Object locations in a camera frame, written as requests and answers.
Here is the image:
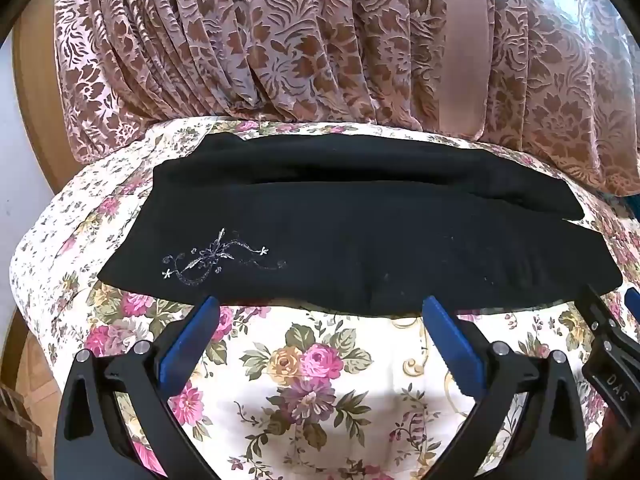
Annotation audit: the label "black pants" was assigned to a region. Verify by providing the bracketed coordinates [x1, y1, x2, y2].
[97, 132, 625, 317]

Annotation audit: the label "wooden board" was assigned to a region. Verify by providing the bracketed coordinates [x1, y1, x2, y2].
[10, 25, 68, 201]

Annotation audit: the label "floral blanket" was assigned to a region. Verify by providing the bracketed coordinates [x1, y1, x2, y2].
[10, 115, 640, 480]

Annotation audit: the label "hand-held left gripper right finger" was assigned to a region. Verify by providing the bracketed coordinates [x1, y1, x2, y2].
[421, 295, 588, 480]

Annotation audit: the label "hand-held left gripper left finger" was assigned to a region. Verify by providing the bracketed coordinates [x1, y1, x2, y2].
[55, 295, 223, 480]

